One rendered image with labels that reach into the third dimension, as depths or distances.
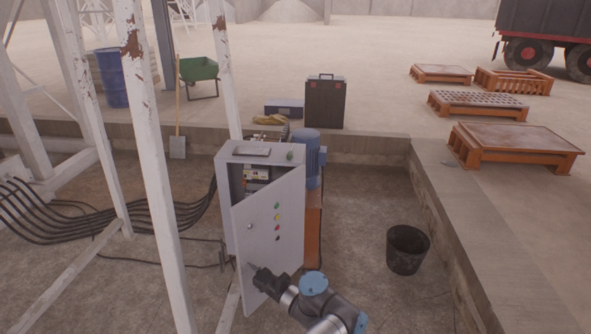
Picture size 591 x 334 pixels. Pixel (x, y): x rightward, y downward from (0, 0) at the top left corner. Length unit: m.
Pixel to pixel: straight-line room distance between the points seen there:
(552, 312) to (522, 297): 0.15
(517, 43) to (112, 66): 8.65
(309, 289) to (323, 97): 3.03
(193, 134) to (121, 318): 2.40
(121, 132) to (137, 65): 3.69
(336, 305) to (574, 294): 1.84
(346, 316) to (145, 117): 0.85
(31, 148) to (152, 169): 2.96
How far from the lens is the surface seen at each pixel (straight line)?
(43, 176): 4.12
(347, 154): 3.83
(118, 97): 5.45
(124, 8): 1.06
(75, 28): 2.33
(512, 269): 2.48
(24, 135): 3.95
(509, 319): 2.22
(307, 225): 2.19
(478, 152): 3.43
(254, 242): 1.22
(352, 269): 2.54
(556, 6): 9.05
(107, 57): 5.33
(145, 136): 1.08
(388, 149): 3.84
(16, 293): 3.10
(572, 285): 2.61
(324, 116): 3.86
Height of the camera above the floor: 1.90
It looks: 27 degrees down
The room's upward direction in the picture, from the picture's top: straight up
